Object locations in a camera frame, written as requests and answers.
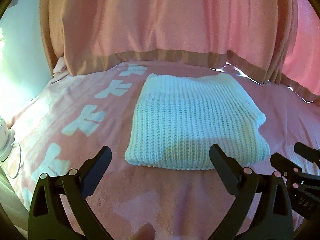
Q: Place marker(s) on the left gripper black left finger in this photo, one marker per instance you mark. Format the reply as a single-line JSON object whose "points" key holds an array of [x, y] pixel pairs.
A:
{"points": [[47, 216]]}

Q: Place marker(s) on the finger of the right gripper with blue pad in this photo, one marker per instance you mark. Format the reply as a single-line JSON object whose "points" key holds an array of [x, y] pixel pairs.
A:
{"points": [[287, 168]]}

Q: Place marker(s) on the pink curtain with tan hem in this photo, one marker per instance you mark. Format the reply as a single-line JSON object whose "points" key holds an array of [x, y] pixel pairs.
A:
{"points": [[269, 40]]}

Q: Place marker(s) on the white red black knit sweater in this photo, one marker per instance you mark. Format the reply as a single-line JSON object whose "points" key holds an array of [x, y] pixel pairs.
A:
{"points": [[177, 119]]}

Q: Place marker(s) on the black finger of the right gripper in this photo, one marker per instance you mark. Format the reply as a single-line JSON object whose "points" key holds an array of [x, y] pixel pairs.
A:
{"points": [[310, 154]]}

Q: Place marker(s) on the pink patterned bed blanket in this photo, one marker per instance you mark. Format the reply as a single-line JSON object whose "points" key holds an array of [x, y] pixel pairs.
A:
{"points": [[75, 116]]}

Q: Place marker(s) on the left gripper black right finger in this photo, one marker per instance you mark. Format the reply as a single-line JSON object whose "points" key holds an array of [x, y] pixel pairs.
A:
{"points": [[273, 217]]}

